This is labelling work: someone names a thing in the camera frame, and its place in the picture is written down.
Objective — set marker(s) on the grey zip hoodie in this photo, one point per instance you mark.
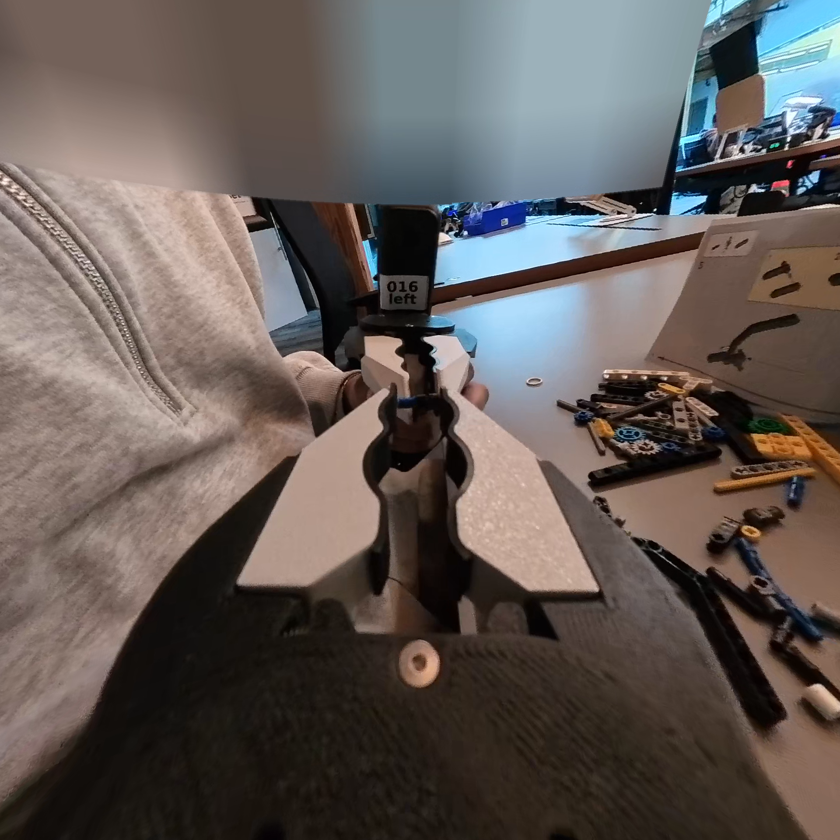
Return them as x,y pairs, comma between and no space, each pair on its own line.
118,394

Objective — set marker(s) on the person's left hand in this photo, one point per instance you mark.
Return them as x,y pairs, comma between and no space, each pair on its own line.
476,395

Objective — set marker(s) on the grey desk with wooden edge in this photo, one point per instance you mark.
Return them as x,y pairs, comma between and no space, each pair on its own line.
558,253

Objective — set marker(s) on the yellow lego axle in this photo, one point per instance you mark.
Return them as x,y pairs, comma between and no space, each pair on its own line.
761,481

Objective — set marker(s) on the yellow lego plate assembly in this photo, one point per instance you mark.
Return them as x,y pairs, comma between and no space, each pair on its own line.
787,446

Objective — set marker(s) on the grey lego beam with blue pin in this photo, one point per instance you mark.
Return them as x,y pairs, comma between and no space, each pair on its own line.
413,401

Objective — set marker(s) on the short grey lego beam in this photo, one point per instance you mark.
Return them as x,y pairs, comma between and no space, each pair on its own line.
768,468

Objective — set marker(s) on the green lego gear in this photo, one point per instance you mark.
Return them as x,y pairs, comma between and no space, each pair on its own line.
769,425

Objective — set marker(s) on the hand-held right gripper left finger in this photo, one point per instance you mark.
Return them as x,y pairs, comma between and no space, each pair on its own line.
315,518

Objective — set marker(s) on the wooden post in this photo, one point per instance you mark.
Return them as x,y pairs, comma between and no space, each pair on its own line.
341,236

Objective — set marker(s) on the long black bent lego beam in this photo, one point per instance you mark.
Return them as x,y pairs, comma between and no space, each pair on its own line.
728,636

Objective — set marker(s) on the dark office chair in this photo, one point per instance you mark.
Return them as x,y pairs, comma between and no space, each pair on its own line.
308,262

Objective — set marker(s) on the black lego connector yellow bush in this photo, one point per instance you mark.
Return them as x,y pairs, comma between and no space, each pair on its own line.
728,530

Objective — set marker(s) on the blue storage bin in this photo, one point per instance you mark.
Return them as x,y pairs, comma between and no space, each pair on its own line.
499,220

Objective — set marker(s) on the white lego connector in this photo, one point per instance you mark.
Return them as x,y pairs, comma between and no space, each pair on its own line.
820,701

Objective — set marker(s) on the lego instruction booklet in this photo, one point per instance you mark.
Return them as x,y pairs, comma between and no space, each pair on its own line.
741,315

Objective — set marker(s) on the far wooden desk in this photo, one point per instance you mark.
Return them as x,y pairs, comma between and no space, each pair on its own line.
754,157

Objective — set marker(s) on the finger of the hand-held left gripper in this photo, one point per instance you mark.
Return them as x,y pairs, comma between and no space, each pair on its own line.
453,364
382,364

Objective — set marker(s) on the black chair back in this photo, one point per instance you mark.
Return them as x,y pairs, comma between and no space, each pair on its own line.
761,203

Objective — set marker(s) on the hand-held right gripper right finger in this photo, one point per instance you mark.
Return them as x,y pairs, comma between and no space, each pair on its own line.
518,518

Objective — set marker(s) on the small blue lego pin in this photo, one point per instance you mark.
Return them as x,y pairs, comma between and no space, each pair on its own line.
796,489

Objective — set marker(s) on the pile of lego pieces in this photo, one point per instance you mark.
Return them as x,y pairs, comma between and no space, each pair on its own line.
649,426

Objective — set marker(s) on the black post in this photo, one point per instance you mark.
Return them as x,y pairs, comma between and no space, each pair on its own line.
676,164

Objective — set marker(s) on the person's left forearm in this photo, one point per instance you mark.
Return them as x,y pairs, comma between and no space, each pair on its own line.
315,387

